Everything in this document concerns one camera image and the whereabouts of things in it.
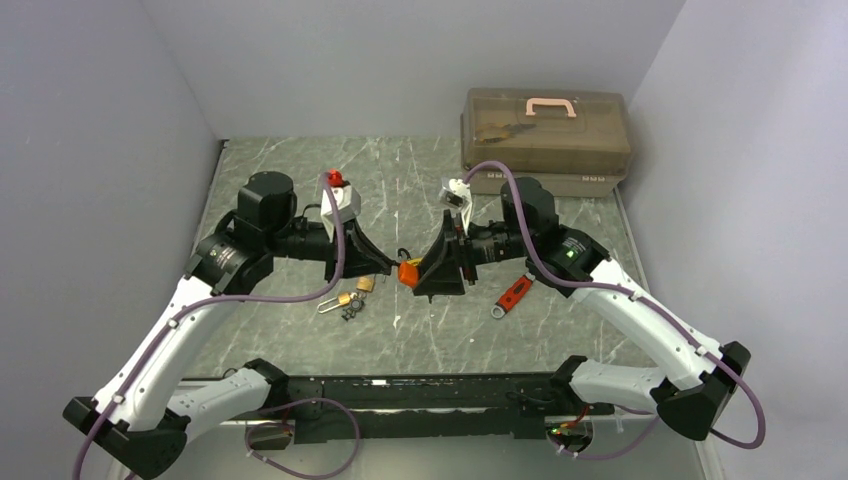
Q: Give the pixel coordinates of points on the small brass padlock open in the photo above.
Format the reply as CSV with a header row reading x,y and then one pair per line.
x,y
365,284

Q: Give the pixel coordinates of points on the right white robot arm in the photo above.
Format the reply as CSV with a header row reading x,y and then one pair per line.
x,y
693,375

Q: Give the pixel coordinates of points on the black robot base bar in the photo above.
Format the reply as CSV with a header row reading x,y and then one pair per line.
x,y
522,406

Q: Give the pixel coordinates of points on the red handled adjustable wrench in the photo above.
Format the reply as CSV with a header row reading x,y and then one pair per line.
x,y
512,296

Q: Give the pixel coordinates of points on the black keys bunch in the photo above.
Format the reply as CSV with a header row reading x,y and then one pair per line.
x,y
351,310

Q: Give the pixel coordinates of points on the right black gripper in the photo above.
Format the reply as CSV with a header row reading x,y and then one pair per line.
x,y
440,268

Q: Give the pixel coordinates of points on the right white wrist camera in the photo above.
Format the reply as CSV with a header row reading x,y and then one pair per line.
x,y
456,194

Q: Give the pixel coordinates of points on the brown translucent toolbox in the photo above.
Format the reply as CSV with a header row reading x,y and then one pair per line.
x,y
587,156

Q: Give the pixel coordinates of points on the orange padlock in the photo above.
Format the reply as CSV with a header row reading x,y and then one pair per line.
x,y
408,268

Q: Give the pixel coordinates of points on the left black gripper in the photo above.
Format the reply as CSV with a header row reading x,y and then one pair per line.
x,y
360,256

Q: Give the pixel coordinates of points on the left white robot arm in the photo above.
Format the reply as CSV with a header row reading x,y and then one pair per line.
x,y
139,417

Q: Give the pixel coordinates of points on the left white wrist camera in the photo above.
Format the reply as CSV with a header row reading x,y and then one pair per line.
x,y
347,198

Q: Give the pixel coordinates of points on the brass padlock long shackle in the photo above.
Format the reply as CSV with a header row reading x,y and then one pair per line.
x,y
341,301

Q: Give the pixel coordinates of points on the aluminium frame rail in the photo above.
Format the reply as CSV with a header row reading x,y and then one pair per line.
x,y
448,444

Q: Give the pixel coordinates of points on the pink toolbox handle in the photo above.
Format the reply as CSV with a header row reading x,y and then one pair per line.
x,y
534,103

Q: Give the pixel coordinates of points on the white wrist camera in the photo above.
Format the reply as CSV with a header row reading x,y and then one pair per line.
x,y
456,194
347,198

